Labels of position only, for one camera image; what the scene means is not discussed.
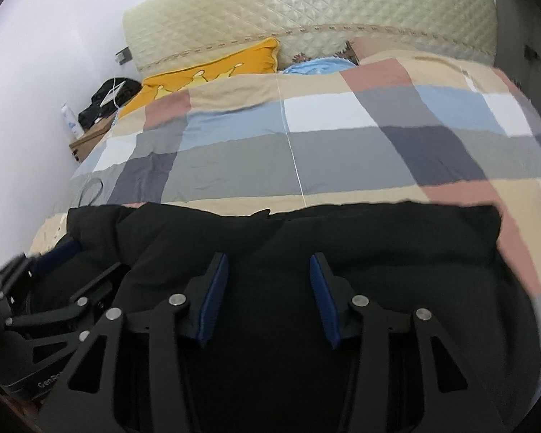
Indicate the white charger pad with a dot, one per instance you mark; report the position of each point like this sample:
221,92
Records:
112,94

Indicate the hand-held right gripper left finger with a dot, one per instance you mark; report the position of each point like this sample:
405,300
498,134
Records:
214,297

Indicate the grey wall socket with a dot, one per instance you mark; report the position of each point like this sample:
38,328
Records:
123,56

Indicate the yellow pillow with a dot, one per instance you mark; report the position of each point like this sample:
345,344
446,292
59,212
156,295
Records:
207,72

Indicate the grey white wardrobe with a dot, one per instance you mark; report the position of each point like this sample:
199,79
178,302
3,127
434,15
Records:
523,18

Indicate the cream quilted headboard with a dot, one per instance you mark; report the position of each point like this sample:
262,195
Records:
320,4

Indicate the wooden nightstand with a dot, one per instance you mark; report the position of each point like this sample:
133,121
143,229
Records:
90,137

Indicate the black puffer jacket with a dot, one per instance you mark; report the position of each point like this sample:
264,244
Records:
387,243

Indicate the black bag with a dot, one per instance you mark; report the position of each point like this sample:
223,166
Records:
126,90

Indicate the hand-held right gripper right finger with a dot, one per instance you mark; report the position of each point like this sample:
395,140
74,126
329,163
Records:
324,297

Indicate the light blue cloth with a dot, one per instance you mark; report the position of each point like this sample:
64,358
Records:
318,66

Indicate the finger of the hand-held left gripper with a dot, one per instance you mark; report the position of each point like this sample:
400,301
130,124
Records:
58,252
97,288

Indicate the floral patterned pillow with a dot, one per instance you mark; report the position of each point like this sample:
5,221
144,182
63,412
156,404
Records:
302,58

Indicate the white bottle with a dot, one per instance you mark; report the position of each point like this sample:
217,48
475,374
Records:
72,121

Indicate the checkered patchwork blanket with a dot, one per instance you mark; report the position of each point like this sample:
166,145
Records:
342,144

